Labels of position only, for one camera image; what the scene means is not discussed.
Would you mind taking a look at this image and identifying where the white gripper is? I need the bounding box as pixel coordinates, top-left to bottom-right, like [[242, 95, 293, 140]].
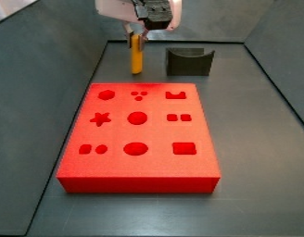
[[95, 0, 182, 51]]

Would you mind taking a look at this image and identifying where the yellow oval peg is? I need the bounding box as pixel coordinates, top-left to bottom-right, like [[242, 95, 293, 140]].
[[131, 34, 145, 74]]

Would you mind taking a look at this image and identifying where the red shape sorter board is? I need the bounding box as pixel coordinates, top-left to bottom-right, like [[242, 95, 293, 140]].
[[58, 83, 222, 193]]

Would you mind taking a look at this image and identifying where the black curved holder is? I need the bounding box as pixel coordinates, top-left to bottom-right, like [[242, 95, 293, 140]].
[[166, 47, 215, 76]]

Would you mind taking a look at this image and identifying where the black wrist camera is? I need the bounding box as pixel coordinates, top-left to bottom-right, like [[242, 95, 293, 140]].
[[131, 0, 174, 31]]

